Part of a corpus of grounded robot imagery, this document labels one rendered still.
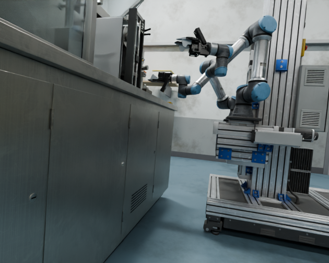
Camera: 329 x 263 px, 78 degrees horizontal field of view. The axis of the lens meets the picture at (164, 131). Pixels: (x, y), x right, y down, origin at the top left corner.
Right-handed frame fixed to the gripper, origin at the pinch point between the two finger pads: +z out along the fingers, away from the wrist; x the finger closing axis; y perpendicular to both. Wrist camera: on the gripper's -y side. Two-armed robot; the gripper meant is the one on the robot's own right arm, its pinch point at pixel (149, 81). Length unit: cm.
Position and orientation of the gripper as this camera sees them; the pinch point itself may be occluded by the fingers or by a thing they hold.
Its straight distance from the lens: 184.5
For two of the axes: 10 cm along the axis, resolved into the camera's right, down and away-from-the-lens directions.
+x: -2.6, 0.4, -9.6
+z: -9.6, -0.9, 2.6
